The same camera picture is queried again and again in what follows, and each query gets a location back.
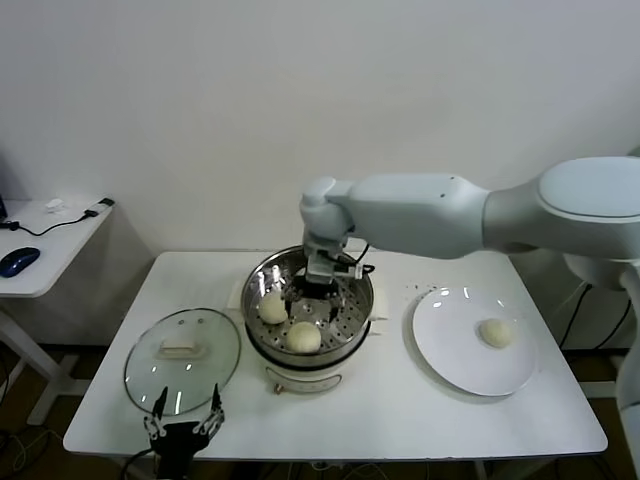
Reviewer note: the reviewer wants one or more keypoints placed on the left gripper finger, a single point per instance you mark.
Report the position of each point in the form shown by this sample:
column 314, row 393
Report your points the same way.
column 159, row 407
column 216, row 407

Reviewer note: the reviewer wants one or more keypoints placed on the round glass pot lid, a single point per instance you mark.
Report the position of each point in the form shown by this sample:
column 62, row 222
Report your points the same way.
column 210, row 340

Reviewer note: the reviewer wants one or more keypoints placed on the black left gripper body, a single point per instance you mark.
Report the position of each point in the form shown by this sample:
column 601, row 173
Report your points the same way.
column 177, row 436

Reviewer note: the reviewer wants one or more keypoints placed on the white round plate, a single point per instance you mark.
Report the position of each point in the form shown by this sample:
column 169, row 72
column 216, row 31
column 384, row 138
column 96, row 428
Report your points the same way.
column 450, row 330

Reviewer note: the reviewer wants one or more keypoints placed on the stainless steel steamer basket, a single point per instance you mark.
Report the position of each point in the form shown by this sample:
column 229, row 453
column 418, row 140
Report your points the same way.
column 350, row 330

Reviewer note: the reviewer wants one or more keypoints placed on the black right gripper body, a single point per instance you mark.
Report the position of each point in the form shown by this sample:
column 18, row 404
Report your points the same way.
column 317, row 290

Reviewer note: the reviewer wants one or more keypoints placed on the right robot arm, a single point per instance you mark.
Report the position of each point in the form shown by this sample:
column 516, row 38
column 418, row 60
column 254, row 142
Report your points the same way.
column 415, row 215

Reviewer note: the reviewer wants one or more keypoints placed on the blue computer mouse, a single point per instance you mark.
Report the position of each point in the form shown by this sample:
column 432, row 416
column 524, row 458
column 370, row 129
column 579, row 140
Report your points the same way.
column 17, row 262

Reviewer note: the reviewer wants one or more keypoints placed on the white steamed baozi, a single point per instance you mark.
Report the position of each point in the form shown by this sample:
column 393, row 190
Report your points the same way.
column 495, row 332
column 272, row 307
column 302, row 338

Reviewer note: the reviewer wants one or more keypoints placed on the white side desk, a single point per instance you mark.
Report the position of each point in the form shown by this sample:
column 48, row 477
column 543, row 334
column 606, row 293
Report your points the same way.
column 50, row 260

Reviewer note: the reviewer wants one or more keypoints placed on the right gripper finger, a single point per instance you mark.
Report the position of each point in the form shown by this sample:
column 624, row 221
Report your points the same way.
column 336, row 309
column 292, row 301

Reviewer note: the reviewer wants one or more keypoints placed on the small white plastic object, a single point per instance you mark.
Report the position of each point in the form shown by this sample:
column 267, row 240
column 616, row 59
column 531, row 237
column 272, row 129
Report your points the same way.
column 54, row 205

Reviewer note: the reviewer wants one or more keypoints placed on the white electric cooker pot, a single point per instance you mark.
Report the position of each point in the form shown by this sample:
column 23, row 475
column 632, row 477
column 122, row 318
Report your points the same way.
column 300, row 377

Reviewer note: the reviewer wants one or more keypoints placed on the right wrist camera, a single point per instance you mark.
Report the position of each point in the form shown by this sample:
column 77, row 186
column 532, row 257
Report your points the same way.
column 350, row 270

